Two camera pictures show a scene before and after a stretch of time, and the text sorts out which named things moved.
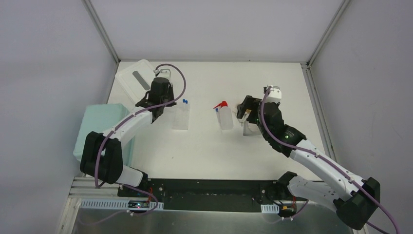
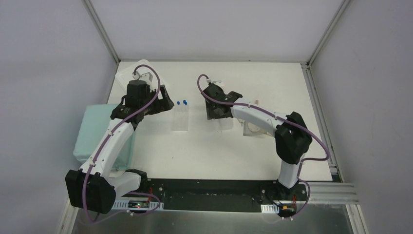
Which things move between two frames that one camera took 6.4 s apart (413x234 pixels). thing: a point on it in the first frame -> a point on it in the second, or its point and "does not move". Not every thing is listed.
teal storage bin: [100, 118] does not move
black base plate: [213, 195] does not move
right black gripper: [244, 107] -> [212, 109]
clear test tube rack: [180, 116] does not move
